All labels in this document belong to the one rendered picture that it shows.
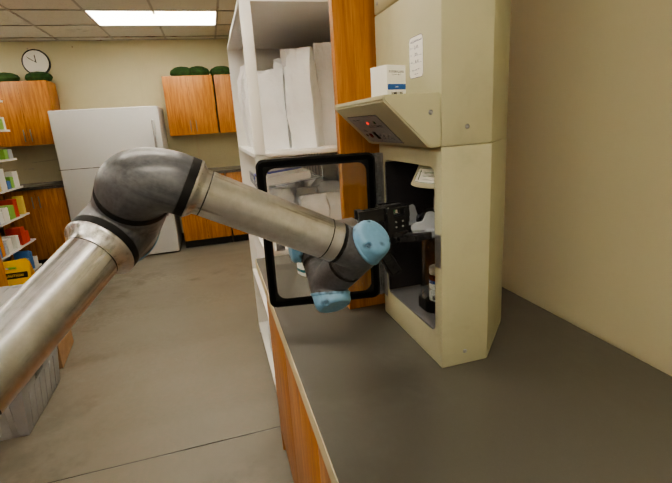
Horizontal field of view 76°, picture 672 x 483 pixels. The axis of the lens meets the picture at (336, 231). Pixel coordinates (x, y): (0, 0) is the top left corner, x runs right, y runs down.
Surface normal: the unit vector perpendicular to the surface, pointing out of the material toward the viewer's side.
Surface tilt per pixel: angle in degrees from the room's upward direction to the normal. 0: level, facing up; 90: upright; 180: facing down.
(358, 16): 90
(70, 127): 90
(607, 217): 90
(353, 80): 90
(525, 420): 0
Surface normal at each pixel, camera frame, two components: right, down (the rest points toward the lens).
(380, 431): -0.06, -0.97
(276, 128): -0.14, 0.29
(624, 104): -0.96, 0.13
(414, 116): 0.28, 0.22
